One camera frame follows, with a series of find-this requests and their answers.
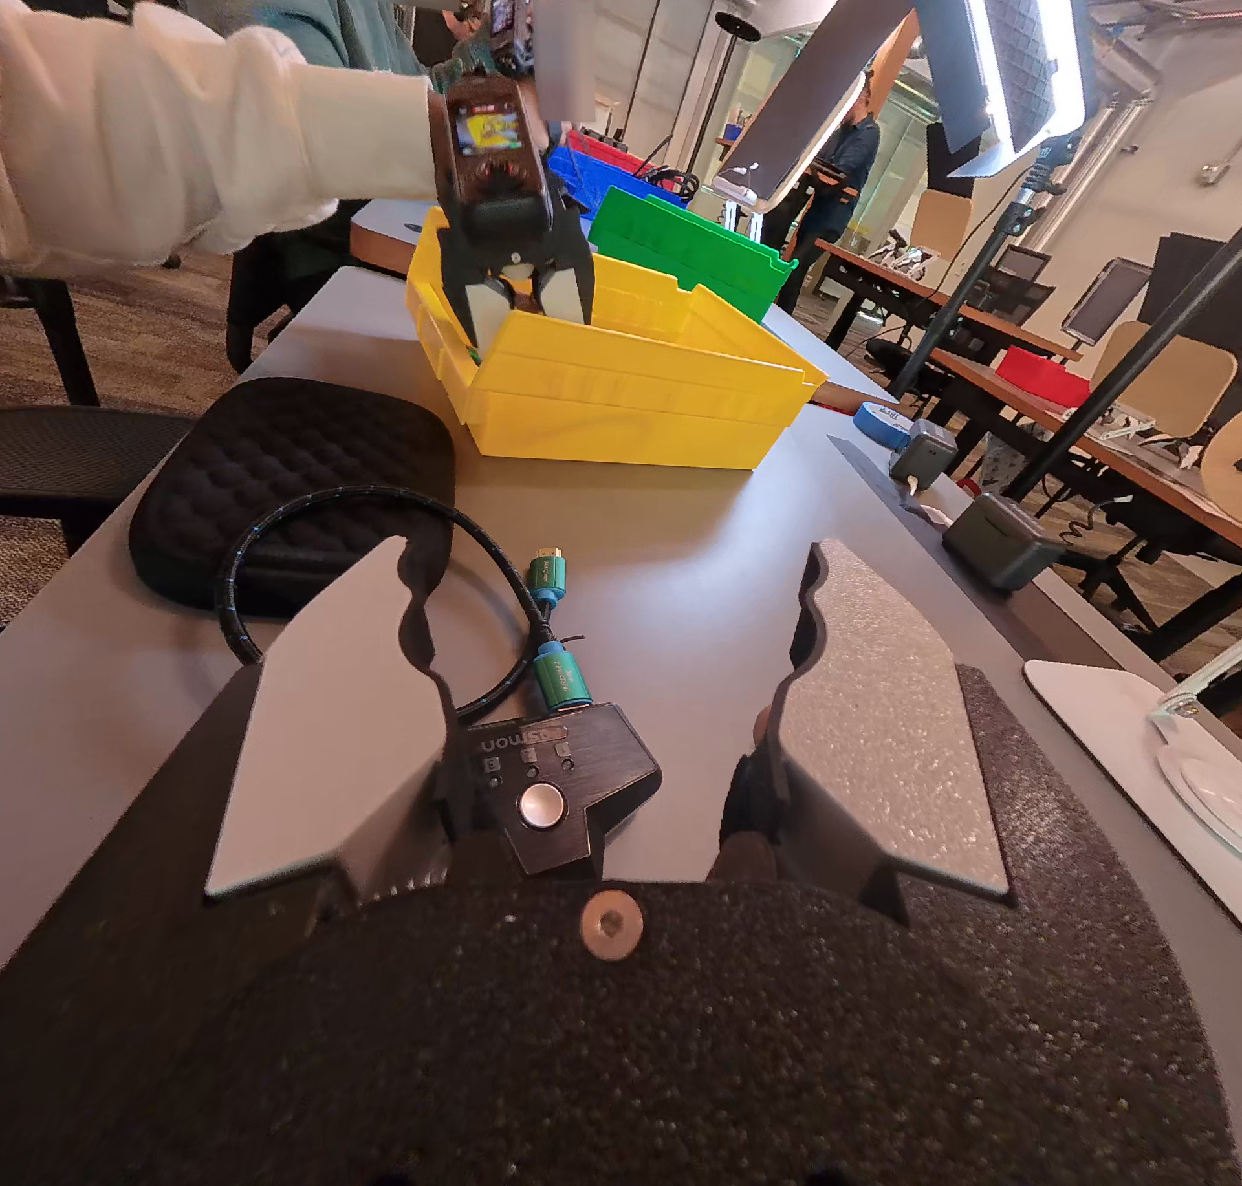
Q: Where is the led light panel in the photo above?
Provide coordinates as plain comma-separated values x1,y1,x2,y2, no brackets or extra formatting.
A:
896,0,1102,180

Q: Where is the black monitor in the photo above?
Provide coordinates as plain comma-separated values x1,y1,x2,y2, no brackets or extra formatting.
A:
1137,234,1228,328

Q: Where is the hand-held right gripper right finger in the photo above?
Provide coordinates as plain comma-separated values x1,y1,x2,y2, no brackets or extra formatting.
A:
718,538,1011,906

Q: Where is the red plastic bin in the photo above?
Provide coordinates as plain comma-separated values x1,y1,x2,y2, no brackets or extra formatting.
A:
997,344,1092,410
567,130,646,173

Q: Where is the tablet with stand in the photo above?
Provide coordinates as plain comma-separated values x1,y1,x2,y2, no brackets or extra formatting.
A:
1062,256,1155,346

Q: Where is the blue tape roll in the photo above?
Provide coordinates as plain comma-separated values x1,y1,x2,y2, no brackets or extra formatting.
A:
853,399,914,450

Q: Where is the black video switch box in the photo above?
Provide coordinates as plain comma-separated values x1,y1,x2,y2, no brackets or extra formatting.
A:
448,704,663,878

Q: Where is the yellow plastic bin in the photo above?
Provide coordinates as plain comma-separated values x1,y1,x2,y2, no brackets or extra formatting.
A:
404,203,828,471

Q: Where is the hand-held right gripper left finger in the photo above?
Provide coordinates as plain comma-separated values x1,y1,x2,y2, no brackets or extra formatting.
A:
203,537,476,904

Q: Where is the black floor lamp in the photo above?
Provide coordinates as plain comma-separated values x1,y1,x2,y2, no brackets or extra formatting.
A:
683,10,764,177

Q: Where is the green plastic bin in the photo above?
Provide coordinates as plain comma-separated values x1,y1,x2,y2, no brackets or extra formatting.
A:
588,187,798,327

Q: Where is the blue plastic bin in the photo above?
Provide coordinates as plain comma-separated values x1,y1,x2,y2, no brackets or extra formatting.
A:
543,144,695,211

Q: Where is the green plug braided cable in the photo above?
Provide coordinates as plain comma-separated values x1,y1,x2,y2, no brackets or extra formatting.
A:
215,485,595,725

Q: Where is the dark box device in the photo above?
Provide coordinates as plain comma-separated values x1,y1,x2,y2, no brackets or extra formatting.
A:
941,493,1068,592

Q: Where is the black tripod light stand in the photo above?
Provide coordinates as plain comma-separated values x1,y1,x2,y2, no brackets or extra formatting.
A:
999,227,1242,502
886,133,1082,401

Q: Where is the grey charger block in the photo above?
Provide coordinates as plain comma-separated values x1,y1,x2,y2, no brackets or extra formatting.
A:
888,418,958,491

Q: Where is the wooden chair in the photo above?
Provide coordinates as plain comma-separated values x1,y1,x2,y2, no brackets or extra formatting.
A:
1091,320,1214,439
910,190,974,258

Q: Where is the black quilted wrist rest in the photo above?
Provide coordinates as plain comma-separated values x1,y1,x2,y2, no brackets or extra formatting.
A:
128,377,457,620

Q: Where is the person's left forearm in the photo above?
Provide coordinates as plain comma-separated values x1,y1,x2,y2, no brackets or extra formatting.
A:
0,0,437,276

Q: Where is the black office chair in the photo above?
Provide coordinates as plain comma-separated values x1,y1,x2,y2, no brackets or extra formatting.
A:
0,274,200,556

